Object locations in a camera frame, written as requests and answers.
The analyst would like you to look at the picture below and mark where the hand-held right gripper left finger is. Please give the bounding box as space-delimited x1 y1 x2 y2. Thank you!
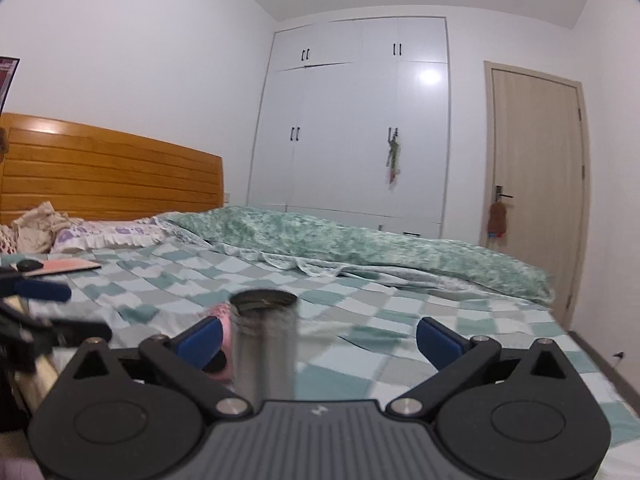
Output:
72 316 251 418

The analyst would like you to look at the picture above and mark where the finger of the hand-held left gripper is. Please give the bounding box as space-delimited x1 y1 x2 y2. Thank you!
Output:
30 319 114 350
0 274 72 304

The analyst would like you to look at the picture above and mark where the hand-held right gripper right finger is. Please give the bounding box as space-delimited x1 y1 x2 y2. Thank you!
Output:
387 316 571 418

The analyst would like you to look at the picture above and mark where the stainless steel cup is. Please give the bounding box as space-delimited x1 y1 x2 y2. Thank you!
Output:
229 289 301 406

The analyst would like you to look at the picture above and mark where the pink round object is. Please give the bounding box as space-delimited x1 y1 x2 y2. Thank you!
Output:
206 303 234 386

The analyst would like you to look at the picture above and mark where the pink flat book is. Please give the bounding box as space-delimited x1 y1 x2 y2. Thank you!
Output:
31 259 103 278

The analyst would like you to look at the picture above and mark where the beige crumpled cloth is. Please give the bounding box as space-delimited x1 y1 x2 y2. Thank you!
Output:
0 201 72 256

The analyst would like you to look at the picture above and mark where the checkered bed sheet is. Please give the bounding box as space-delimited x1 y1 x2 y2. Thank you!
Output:
0 237 640 480

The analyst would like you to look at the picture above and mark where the purple floral pillow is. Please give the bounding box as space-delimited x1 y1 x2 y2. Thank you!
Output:
51 217 176 254

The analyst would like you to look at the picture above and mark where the green patterned quilt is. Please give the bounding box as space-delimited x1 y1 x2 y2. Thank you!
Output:
156 205 555 306

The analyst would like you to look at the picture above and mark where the wooden headboard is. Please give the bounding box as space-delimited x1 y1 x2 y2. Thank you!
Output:
0 112 224 226

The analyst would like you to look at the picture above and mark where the light wooden door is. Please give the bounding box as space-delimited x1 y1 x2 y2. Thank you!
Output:
480 60 592 330

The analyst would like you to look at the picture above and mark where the green hanging ornament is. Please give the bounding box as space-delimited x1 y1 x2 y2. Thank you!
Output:
385 136 402 186

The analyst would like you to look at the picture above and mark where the white wardrobe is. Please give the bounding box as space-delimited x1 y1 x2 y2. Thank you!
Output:
246 16 450 240

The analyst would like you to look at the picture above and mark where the wall poster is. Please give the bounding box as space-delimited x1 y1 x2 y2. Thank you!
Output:
0 55 21 113

